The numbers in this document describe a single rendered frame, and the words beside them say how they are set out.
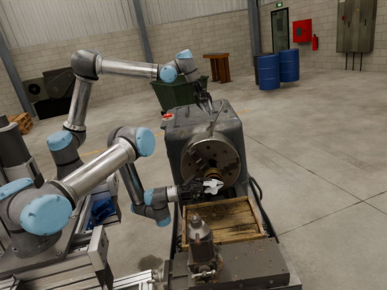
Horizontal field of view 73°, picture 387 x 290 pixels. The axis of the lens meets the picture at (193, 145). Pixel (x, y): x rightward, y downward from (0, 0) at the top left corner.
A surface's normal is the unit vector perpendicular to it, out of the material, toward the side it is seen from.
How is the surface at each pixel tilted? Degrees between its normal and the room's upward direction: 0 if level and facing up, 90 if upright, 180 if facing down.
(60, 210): 91
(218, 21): 90
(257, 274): 0
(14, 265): 0
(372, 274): 0
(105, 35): 90
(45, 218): 91
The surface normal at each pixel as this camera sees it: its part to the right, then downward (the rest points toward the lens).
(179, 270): -0.17, -0.91
